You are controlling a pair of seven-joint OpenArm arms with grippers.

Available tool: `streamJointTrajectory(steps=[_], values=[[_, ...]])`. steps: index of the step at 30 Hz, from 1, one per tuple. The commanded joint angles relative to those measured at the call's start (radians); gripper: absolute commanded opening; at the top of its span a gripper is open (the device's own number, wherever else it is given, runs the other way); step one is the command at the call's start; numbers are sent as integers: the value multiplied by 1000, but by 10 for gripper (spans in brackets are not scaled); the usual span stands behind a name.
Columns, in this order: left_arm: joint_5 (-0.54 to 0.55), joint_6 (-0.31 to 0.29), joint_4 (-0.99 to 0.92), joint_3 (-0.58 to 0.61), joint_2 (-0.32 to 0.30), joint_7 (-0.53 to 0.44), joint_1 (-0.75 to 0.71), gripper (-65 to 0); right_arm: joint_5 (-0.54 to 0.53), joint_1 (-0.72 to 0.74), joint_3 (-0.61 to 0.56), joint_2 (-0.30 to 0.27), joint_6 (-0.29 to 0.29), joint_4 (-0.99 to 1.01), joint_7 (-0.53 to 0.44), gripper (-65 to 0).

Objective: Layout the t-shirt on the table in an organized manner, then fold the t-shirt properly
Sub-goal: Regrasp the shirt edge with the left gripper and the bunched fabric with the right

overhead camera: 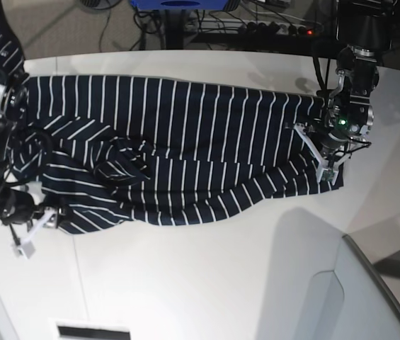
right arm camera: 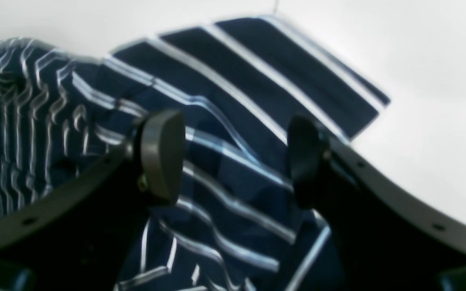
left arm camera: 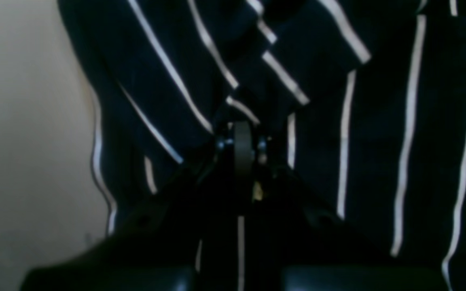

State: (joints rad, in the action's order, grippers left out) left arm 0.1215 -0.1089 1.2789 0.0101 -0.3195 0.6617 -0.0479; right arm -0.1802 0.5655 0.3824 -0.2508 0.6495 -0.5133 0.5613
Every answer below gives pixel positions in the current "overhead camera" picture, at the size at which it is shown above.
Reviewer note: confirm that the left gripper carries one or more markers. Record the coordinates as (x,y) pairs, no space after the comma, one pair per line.
(331,145)

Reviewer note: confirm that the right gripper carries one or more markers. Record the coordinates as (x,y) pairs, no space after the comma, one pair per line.
(18,207)

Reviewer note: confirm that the navy white striped t-shirt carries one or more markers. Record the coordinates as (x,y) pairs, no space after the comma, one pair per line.
(166,152)

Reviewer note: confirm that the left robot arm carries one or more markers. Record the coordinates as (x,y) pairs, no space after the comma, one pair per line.
(364,27)

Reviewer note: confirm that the power strip with red light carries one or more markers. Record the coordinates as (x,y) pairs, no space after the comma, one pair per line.
(275,28)

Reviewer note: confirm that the blue plastic bin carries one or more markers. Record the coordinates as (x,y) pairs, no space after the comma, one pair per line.
(148,5)

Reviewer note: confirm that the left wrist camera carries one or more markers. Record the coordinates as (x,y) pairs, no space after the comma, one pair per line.
(328,175)

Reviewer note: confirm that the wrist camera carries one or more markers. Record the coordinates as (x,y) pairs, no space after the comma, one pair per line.
(328,175)
(25,250)

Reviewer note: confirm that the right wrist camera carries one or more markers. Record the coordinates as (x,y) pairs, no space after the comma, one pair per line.
(25,250)

